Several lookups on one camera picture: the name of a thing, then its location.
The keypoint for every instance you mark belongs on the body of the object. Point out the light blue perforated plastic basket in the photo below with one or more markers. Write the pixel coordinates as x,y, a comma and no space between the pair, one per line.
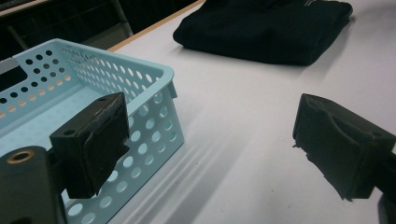
149,93

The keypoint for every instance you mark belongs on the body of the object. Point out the black garment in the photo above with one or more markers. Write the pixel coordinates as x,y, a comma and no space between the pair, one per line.
264,31

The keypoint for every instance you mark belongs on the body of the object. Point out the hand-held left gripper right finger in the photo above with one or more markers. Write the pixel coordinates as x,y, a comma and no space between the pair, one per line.
336,143

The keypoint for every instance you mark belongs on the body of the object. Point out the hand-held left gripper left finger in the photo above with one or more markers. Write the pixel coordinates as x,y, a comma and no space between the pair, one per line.
90,146

